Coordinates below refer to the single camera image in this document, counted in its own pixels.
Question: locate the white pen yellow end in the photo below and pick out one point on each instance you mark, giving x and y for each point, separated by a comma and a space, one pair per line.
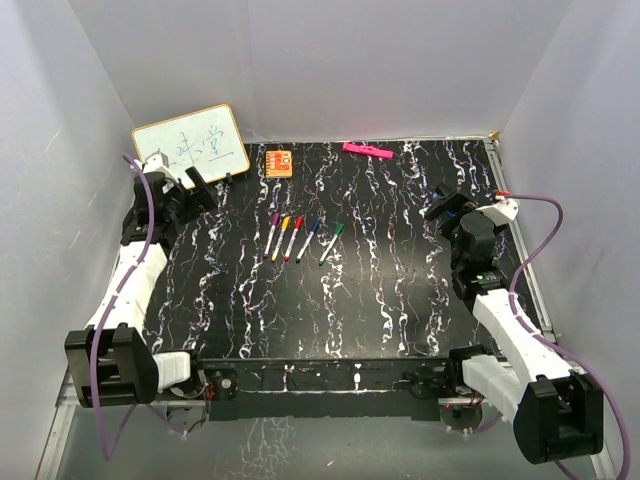
278, 244

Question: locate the pink plastic piece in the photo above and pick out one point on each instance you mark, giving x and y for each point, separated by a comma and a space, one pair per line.
367, 150

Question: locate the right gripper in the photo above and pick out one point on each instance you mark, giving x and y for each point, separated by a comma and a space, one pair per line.
456, 204

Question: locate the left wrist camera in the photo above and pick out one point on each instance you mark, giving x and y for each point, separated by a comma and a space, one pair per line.
157, 162

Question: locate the white pen blue end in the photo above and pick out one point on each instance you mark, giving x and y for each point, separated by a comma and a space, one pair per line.
305, 246

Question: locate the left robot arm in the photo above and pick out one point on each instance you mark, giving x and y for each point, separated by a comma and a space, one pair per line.
109, 360

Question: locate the white pen purple end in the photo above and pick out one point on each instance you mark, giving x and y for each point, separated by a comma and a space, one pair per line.
269, 240

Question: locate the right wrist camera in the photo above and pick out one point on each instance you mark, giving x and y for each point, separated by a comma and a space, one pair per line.
504, 210

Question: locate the orange notepad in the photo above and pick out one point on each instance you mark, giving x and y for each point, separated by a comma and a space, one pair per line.
278, 164

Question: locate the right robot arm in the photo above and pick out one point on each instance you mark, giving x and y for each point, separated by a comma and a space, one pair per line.
556, 412

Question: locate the small whiteboard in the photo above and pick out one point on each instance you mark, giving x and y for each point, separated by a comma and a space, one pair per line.
208, 140

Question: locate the white pen green end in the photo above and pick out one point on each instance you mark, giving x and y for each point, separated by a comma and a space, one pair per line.
328, 249

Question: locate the white pen red end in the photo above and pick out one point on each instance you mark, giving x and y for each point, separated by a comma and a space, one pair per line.
291, 243

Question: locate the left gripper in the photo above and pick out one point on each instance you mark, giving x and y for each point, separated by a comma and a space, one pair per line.
205, 199

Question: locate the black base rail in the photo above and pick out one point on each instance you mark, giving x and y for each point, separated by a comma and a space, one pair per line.
417, 388

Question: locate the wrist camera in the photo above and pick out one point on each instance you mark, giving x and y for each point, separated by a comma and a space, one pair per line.
157, 162
504, 210

